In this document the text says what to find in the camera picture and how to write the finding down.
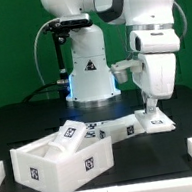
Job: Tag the white cabinet door panel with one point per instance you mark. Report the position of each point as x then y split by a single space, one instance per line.
68 139

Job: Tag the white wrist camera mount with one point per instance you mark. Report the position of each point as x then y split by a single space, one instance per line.
119 69

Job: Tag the white cabinet box body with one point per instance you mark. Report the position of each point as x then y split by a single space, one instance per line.
31 169

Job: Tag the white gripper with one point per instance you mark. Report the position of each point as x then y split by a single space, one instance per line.
156 79

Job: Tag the white paper with markers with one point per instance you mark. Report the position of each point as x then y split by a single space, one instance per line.
91 130

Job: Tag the black camera on stand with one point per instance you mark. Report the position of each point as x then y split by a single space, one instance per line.
60 29

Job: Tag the small white cabinet door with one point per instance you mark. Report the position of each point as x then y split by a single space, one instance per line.
154 122

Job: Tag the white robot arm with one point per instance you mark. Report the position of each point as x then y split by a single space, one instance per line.
150 38

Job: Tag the white cabinet top block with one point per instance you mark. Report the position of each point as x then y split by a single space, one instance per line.
119 129

